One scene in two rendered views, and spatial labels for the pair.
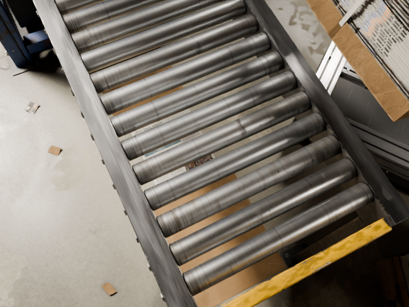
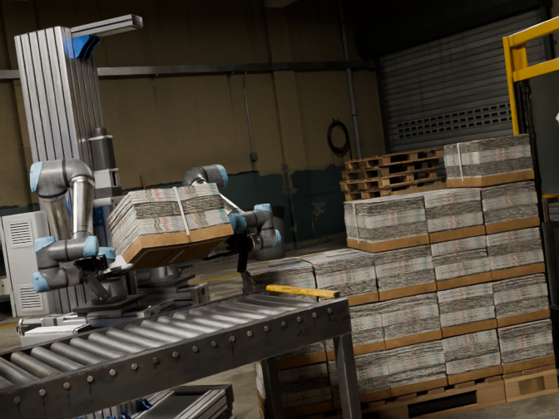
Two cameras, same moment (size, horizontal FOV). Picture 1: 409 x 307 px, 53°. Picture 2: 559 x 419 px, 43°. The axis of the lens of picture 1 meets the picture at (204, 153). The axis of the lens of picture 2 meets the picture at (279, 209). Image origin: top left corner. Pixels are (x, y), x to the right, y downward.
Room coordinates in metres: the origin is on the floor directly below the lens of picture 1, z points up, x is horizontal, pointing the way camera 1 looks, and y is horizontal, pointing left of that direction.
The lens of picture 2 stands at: (0.22, 2.43, 1.27)
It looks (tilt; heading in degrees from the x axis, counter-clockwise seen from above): 3 degrees down; 269
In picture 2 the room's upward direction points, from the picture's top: 8 degrees counter-clockwise
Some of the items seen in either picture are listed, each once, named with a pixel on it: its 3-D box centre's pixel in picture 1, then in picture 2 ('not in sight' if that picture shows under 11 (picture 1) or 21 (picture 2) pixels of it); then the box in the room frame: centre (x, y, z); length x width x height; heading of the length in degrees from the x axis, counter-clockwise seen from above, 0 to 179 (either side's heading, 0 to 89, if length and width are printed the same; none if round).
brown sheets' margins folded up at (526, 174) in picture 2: not in sight; (498, 268); (-0.94, -1.15, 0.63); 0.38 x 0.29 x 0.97; 101
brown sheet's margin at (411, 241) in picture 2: not in sight; (386, 240); (-0.36, -1.04, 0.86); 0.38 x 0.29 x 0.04; 101
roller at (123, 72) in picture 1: (176, 52); (155, 337); (0.63, 0.10, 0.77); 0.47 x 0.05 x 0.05; 123
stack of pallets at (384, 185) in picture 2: not in sight; (396, 199); (-1.70, -7.71, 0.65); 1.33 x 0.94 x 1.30; 37
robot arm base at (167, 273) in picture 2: not in sight; (163, 268); (0.74, -1.04, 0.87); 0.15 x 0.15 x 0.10
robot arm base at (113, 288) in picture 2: not in sight; (107, 289); (0.92, -0.57, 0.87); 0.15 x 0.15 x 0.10
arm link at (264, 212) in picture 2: not in sight; (260, 217); (0.23, -0.63, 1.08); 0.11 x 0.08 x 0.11; 41
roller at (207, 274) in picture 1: (280, 236); (283, 304); (0.19, -0.18, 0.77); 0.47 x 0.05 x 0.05; 123
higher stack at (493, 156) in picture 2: not in sight; (498, 263); (-0.94, -1.15, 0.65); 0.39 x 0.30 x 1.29; 101
